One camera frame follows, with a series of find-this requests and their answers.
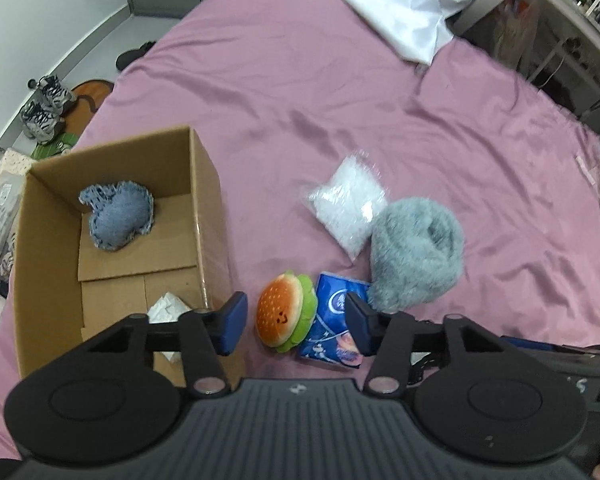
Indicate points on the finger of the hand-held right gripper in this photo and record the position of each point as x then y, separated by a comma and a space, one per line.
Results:
530, 343

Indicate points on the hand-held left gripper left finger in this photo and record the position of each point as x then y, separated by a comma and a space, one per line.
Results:
232, 322

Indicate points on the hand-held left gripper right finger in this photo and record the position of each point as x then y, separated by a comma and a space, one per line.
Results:
360, 327

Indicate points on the blue tissue pack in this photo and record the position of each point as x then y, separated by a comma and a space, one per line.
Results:
330, 320

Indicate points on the burger plush toy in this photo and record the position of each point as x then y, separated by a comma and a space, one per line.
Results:
280, 310

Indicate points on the white tissue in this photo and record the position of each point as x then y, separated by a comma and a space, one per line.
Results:
167, 307

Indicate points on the grey fluffy plush toy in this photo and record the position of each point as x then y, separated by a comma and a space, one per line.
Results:
410, 255

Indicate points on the clear bag of white filling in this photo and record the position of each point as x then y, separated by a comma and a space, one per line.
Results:
347, 205

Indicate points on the brown cardboard box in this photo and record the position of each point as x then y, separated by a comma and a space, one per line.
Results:
205, 200

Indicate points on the blue knitted plush toy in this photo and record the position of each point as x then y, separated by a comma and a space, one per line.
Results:
117, 212

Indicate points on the pink bed sheet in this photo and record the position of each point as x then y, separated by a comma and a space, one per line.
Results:
300, 85

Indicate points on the printed paper box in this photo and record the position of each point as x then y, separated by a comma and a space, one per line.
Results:
2, 195

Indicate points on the orange round mat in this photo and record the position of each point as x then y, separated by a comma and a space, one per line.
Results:
90, 97

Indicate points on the black slippers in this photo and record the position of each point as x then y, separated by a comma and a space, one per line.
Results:
132, 52

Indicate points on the white storage shelf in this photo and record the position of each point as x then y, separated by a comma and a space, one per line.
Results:
565, 35

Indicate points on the white satin cloth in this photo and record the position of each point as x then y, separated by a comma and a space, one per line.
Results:
405, 5

